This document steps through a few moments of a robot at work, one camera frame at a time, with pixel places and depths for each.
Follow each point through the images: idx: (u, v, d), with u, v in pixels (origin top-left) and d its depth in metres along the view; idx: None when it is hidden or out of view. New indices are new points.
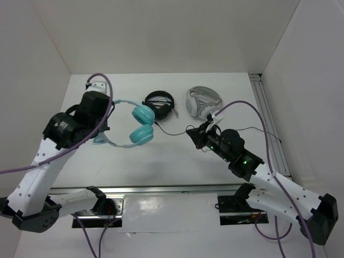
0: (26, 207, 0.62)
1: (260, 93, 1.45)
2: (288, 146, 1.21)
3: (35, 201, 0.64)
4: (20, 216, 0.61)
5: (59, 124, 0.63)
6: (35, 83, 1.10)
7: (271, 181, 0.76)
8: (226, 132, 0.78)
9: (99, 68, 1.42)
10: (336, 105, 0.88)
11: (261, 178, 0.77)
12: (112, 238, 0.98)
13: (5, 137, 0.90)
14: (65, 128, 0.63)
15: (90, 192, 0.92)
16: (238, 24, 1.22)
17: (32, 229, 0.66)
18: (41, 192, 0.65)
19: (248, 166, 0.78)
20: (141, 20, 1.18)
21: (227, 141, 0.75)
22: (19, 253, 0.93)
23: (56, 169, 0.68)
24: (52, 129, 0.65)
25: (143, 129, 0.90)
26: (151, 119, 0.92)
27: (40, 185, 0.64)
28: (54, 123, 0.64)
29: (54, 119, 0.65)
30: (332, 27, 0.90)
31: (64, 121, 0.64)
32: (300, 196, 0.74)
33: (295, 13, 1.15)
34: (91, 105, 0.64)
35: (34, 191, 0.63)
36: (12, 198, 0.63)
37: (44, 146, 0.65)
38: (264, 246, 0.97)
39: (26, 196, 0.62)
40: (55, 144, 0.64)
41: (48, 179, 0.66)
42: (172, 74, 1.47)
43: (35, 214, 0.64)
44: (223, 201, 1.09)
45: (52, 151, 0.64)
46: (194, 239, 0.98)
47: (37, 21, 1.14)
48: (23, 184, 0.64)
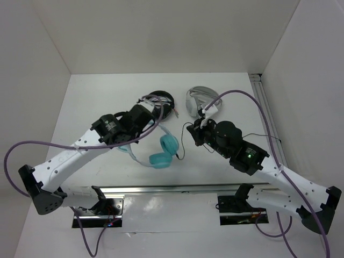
0: (48, 181, 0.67)
1: (260, 93, 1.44)
2: (288, 146, 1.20)
3: (57, 180, 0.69)
4: (39, 187, 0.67)
5: (109, 123, 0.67)
6: (35, 84, 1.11)
7: (278, 176, 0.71)
8: (221, 125, 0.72)
9: (99, 68, 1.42)
10: (336, 106, 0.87)
11: (268, 173, 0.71)
12: (112, 238, 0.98)
13: (5, 139, 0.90)
14: (113, 128, 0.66)
15: (93, 191, 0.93)
16: (238, 24, 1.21)
17: (37, 207, 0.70)
18: (67, 172, 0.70)
19: (252, 160, 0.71)
20: (140, 20, 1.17)
21: (223, 134, 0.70)
22: (20, 252, 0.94)
23: (88, 159, 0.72)
24: (101, 124, 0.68)
25: (162, 156, 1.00)
26: (174, 149, 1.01)
27: (69, 166, 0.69)
28: (104, 120, 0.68)
29: (106, 116, 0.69)
30: (333, 27, 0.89)
31: (114, 121, 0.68)
32: (309, 192, 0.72)
33: (295, 13, 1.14)
34: (140, 116, 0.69)
35: (61, 169, 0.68)
36: (40, 168, 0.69)
37: (88, 135, 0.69)
38: (265, 246, 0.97)
39: (52, 172, 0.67)
40: (98, 138, 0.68)
41: (77, 165, 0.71)
42: (172, 74, 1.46)
43: (50, 191, 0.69)
44: (223, 201, 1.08)
45: (93, 144, 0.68)
46: (194, 239, 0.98)
47: (37, 21, 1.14)
48: (55, 159, 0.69)
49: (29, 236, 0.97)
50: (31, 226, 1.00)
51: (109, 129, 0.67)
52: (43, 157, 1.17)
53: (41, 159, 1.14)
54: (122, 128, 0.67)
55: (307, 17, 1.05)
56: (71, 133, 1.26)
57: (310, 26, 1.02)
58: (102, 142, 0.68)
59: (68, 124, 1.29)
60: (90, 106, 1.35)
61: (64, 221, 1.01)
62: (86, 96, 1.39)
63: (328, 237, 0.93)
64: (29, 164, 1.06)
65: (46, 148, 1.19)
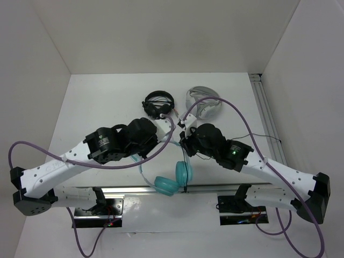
0: (31, 190, 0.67)
1: (260, 93, 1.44)
2: (288, 146, 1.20)
3: (41, 189, 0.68)
4: (22, 194, 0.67)
5: (102, 138, 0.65)
6: (35, 84, 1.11)
7: (264, 169, 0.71)
8: (200, 127, 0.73)
9: (99, 68, 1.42)
10: (336, 106, 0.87)
11: (253, 167, 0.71)
12: (112, 238, 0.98)
13: (5, 139, 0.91)
14: (104, 145, 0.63)
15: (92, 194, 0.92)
16: (238, 24, 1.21)
17: (22, 210, 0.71)
18: (53, 183, 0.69)
19: (237, 157, 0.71)
20: (140, 21, 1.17)
21: (202, 135, 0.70)
22: (20, 252, 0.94)
23: (77, 172, 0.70)
24: (95, 138, 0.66)
25: (168, 181, 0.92)
26: (184, 180, 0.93)
27: (54, 177, 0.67)
28: (98, 135, 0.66)
29: (101, 130, 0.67)
30: (332, 27, 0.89)
31: (107, 137, 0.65)
32: (295, 181, 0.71)
33: (295, 13, 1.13)
34: (136, 135, 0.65)
35: (46, 179, 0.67)
36: (28, 173, 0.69)
37: (78, 148, 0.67)
38: (264, 247, 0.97)
39: (37, 181, 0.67)
40: (88, 153, 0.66)
41: (64, 178, 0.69)
42: (172, 74, 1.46)
43: (34, 199, 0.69)
44: (223, 201, 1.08)
45: (81, 158, 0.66)
46: (194, 239, 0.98)
47: (37, 21, 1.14)
48: (43, 167, 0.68)
49: (29, 235, 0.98)
50: (31, 225, 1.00)
51: (101, 145, 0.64)
52: (43, 157, 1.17)
53: (41, 160, 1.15)
54: (115, 146, 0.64)
55: (307, 16, 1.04)
56: (71, 133, 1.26)
57: (310, 25, 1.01)
58: (91, 158, 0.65)
59: (67, 124, 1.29)
60: (90, 106, 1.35)
61: (64, 221, 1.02)
62: (86, 96, 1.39)
63: (328, 238, 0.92)
64: (30, 165, 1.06)
65: (47, 148, 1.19)
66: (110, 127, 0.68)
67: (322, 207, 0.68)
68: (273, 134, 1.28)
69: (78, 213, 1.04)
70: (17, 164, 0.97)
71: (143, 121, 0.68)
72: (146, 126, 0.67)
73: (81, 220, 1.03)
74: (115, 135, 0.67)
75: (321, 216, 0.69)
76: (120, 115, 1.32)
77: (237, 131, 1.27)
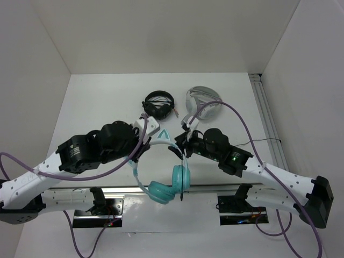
0: (8, 202, 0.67)
1: (260, 93, 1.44)
2: (288, 146, 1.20)
3: (19, 201, 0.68)
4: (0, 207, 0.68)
5: (73, 148, 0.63)
6: (35, 84, 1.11)
7: (263, 173, 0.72)
8: (208, 132, 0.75)
9: (99, 68, 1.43)
10: (336, 106, 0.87)
11: (253, 172, 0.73)
12: (112, 238, 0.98)
13: (5, 139, 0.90)
14: (75, 155, 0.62)
15: (88, 195, 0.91)
16: (238, 24, 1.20)
17: (8, 220, 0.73)
18: (30, 194, 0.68)
19: (237, 163, 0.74)
20: (140, 20, 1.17)
21: (211, 140, 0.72)
22: (19, 253, 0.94)
23: (54, 183, 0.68)
24: (67, 148, 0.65)
25: (161, 189, 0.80)
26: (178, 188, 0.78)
27: (29, 190, 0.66)
28: (70, 144, 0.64)
29: (72, 140, 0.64)
30: (333, 27, 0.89)
31: (79, 147, 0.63)
32: (294, 184, 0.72)
33: (295, 13, 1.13)
34: (106, 141, 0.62)
35: (21, 192, 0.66)
36: (5, 186, 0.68)
37: (51, 159, 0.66)
38: (264, 247, 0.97)
39: (13, 194, 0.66)
40: (59, 165, 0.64)
41: (40, 189, 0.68)
42: (172, 74, 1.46)
43: (13, 210, 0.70)
44: (223, 201, 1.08)
45: (54, 170, 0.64)
46: (194, 239, 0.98)
47: (37, 21, 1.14)
48: (20, 180, 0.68)
49: (29, 236, 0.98)
50: (31, 226, 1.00)
51: (72, 156, 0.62)
52: (43, 157, 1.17)
53: (41, 160, 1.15)
54: (86, 155, 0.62)
55: (307, 17, 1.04)
56: (71, 134, 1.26)
57: (310, 25, 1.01)
58: (62, 170, 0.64)
59: (67, 124, 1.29)
60: (90, 107, 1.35)
61: (64, 221, 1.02)
62: (86, 96, 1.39)
63: (329, 238, 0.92)
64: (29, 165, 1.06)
65: (47, 148, 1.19)
66: (84, 135, 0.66)
67: (321, 211, 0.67)
68: (273, 134, 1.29)
69: (78, 213, 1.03)
70: (17, 164, 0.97)
71: (116, 126, 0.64)
72: (117, 130, 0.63)
73: (81, 220, 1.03)
74: (89, 142, 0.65)
75: (321, 219, 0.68)
76: (120, 115, 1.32)
77: (236, 131, 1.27)
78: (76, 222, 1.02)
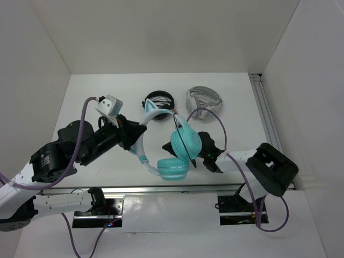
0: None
1: (260, 93, 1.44)
2: (288, 145, 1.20)
3: (0, 212, 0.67)
4: None
5: (43, 158, 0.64)
6: (35, 84, 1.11)
7: (226, 158, 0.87)
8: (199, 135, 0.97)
9: (99, 68, 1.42)
10: (336, 106, 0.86)
11: (221, 159, 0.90)
12: (112, 238, 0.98)
13: (5, 140, 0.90)
14: (46, 164, 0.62)
15: (86, 197, 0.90)
16: (238, 24, 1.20)
17: (1, 227, 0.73)
18: (13, 203, 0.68)
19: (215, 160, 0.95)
20: (140, 20, 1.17)
21: (200, 142, 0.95)
22: (19, 253, 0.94)
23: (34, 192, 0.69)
24: (39, 158, 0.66)
25: (174, 163, 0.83)
26: (185, 154, 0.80)
27: (12, 199, 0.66)
28: (41, 155, 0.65)
29: (42, 149, 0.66)
30: (333, 27, 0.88)
31: (48, 156, 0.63)
32: (242, 156, 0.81)
33: (295, 13, 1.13)
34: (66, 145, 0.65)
35: (2, 203, 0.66)
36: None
37: (26, 170, 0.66)
38: (264, 247, 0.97)
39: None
40: (32, 176, 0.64)
41: (21, 199, 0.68)
42: (173, 74, 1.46)
43: None
44: (223, 201, 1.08)
45: (28, 179, 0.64)
46: (193, 240, 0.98)
47: (37, 21, 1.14)
48: (0, 190, 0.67)
49: (28, 236, 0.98)
50: (30, 226, 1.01)
51: (43, 166, 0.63)
52: None
53: None
54: (57, 163, 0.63)
55: (307, 16, 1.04)
56: None
57: (311, 25, 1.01)
58: (35, 181, 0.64)
59: (67, 124, 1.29)
60: (90, 107, 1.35)
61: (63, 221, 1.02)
62: (86, 97, 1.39)
63: (329, 238, 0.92)
64: None
65: None
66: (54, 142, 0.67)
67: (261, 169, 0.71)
68: (273, 134, 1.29)
69: (78, 213, 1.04)
70: (16, 164, 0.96)
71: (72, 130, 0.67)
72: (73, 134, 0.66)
73: (81, 220, 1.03)
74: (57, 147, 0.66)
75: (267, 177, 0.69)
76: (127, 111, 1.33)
77: (237, 131, 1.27)
78: (76, 222, 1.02)
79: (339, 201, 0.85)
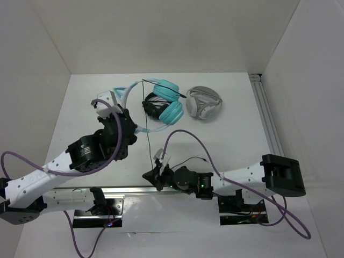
0: (15, 201, 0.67)
1: (260, 93, 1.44)
2: (288, 146, 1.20)
3: (26, 199, 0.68)
4: (6, 205, 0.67)
5: (84, 148, 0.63)
6: (35, 83, 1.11)
7: (225, 184, 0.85)
8: (178, 174, 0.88)
9: (99, 68, 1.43)
10: (336, 105, 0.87)
11: (219, 186, 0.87)
12: (112, 238, 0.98)
13: (4, 140, 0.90)
14: (86, 155, 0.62)
15: (89, 196, 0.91)
16: (238, 24, 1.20)
17: (9, 220, 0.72)
18: (37, 192, 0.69)
19: (207, 188, 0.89)
20: (140, 20, 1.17)
21: (184, 182, 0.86)
22: (19, 253, 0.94)
23: (61, 182, 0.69)
24: (77, 147, 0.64)
25: (174, 107, 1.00)
26: (174, 95, 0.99)
27: (37, 188, 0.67)
28: (79, 144, 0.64)
29: (82, 139, 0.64)
30: (332, 27, 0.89)
31: (89, 147, 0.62)
32: (250, 177, 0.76)
33: (295, 13, 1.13)
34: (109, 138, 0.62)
35: (29, 191, 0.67)
36: (12, 185, 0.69)
37: (62, 158, 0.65)
38: (264, 247, 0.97)
39: (20, 192, 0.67)
40: (71, 163, 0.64)
41: (48, 187, 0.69)
42: (173, 74, 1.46)
43: (18, 209, 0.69)
44: (223, 201, 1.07)
45: (64, 169, 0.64)
46: (193, 240, 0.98)
47: (37, 21, 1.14)
48: (27, 178, 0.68)
49: (29, 236, 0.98)
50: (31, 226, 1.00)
51: (82, 156, 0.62)
52: (43, 157, 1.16)
53: (41, 160, 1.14)
54: (97, 155, 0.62)
55: (307, 17, 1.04)
56: (71, 133, 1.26)
57: (310, 26, 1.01)
58: (73, 169, 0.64)
59: (67, 124, 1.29)
60: (90, 107, 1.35)
61: (64, 221, 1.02)
62: (86, 97, 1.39)
63: (330, 238, 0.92)
64: (29, 165, 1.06)
65: (47, 148, 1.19)
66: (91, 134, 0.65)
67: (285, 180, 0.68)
68: (273, 135, 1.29)
69: (78, 213, 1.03)
70: (16, 164, 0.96)
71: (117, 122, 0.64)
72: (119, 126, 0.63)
73: (81, 220, 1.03)
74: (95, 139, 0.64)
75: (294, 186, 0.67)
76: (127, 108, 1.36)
77: (237, 131, 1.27)
78: (76, 222, 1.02)
79: (340, 201, 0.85)
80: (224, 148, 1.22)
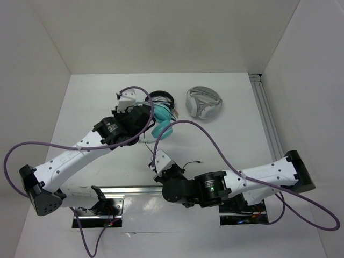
0: (49, 182, 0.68)
1: (260, 93, 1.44)
2: (288, 146, 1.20)
3: (58, 180, 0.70)
4: (41, 187, 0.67)
5: (110, 125, 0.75)
6: (35, 83, 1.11)
7: (247, 184, 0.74)
8: (169, 187, 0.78)
9: (99, 68, 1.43)
10: (337, 106, 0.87)
11: (238, 187, 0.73)
12: (112, 238, 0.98)
13: (5, 140, 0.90)
14: (115, 130, 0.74)
15: (93, 191, 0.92)
16: (238, 24, 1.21)
17: (35, 208, 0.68)
18: (69, 172, 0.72)
19: (216, 191, 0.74)
20: (141, 20, 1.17)
21: (175, 197, 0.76)
22: (19, 253, 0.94)
23: (89, 160, 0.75)
24: (103, 126, 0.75)
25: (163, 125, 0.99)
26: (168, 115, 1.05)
27: (70, 166, 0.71)
28: (106, 123, 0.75)
29: (107, 120, 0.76)
30: (332, 28, 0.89)
31: (115, 124, 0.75)
32: (279, 174, 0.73)
33: (295, 13, 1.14)
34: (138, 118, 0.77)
35: (63, 170, 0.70)
36: (41, 169, 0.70)
37: (90, 136, 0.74)
38: (265, 247, 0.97)
39: (54, 172, 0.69)
40: (100, 140, 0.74)
41: (78, 166, 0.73)
42: (173, 74, 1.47)
43: (50, 192, 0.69)
44: None
45: (95, 144, 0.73)
46: (193, 239, 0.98)
47: (37, 21, 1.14)
48: (58, 159, 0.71)
49: (28, 236, 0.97)
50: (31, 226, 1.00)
51: (110, 131, 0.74)
52: (43, 157, 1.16)
53: (41, 159, 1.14)
54: (123, 130, 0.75)
55: (307, 17, 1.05)
56: (71, 133, 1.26)
57: (311, 26, 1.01)
58: (104, 143, 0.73)
59: (67, 124, 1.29)
60: (90, 107, 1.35)
61: (63, 221, 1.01)
62: (86, 97, 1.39)
63: (330, 239, 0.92)
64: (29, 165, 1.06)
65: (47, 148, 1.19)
66: (113, 116, 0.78)
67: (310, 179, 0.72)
68: (273, 135, 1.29)
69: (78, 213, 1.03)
70: (16, 164, 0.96)
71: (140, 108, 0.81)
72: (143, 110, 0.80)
73: (81, 220, 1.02)
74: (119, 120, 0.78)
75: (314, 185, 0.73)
76: None
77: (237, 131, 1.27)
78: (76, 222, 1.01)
79: (340, 201, 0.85)
80: (224, 148, 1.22)
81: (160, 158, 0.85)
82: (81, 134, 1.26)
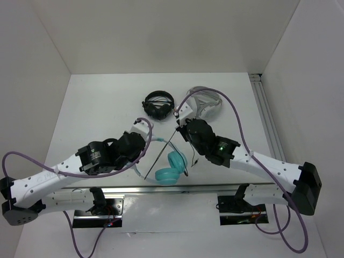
0: (21, 200, 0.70)
1: (260, 93, 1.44)
2: (288, 146, 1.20)
3: (31, 198, 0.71)
4: (12, 203, 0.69)
5: (94, 152, 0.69)
6: (35, 83, 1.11)
7: (249, 162, 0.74)
8: (195, 123, 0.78)
9: (99, 68, 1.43)
10: (337, 106, 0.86)
11: (238, 160, 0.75)
12: (111, 238, 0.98)
13: (5, 139, 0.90)
14: (97, 160, 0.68)
15: (88, 195, 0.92)
16: (238, 24, 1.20)
17: (9, 220, 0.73)
18: (44, 191, 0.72)
19: (224, 152, 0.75)
20: (141, 20, 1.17)
21: (194, 131, 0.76)
22: (19, 253, 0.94)
23: (67, 184, 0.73)
24: (87, 151, 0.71)
25: (169, 170, 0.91)
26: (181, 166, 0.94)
27: (44, 188, 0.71)
28: (91, 149, 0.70)
29: (92, 145, 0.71)
30: (333, 27, 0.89)
31: (99, 151, 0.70)
32: (281, 171, 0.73)
33: (295, 13, 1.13)
34: (127, 148, 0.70)
35: (36, 190, 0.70)
36: (18, 184, 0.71)
37: (71, 160, 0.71)
38: (264, 247, 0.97)
39: (28, 191, 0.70)
40: (79, 166, 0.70)
41: (54, 188, 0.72)
42: (173, 74, 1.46)
43: (22, 208, 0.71)
44: (224, 201, 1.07)
45: (73, 170, 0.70)
46: (193, 239, 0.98)
47: (37, 21, 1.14)
48: (36, 177, 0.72)
49: (29, 236, 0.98)
50: (31, 226, 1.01)
51: (93, 159, 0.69)
52: (43, 157, 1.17)
53: (41, 159, 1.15)
54: (106, 160, 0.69)
55: (307, 16, 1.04)
56: (71, 133, 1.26)
57: (311, 26, 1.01)
58: (83, 171, 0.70)
59: (67, 124, 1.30)
60: (90, 107, 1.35)
61: (63, 221, 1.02)
62: (86, 97, 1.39)
63: (331, 238, 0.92)
64: (29, 165, 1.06)
65: (47, 148, 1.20)
66: (101, 141, 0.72)
67: (309, 196, 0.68)
68: (273, 135, 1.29)
69: (78, 213, 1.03)
70: (16, 164, 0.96)
71: (134, 136, 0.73)
72: (134, 138, 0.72)
73: (81, 220, 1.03)
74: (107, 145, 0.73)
75: (310, 206, 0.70)
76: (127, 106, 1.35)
77: (237, 131, 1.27)
78: (76, 222, 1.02)
79: (340, 201, 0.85)
80: None
81: (184, 108, 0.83)
82: (81, 134, 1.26)
